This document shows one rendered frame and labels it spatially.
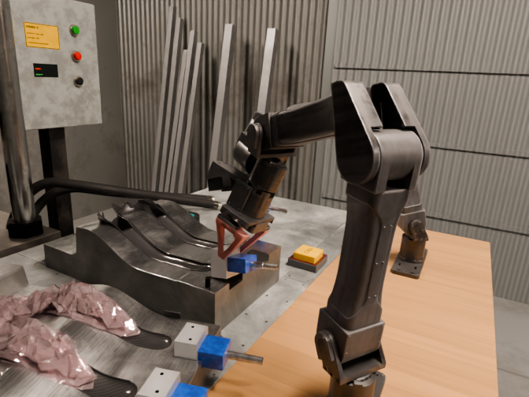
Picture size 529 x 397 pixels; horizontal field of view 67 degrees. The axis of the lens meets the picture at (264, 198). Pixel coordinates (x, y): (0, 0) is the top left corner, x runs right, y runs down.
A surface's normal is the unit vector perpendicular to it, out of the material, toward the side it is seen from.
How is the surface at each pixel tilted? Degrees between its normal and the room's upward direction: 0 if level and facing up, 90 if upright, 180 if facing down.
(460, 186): 90
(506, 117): 90
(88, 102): 90
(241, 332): 0
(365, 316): 94
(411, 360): 0
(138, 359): 0
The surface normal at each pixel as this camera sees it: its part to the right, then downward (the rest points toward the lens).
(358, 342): 0.47, 0.35
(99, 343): 0.51, -0.79
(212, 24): -0.46, 0.23
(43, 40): 0.87, 0.18
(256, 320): 0.05, -0.96
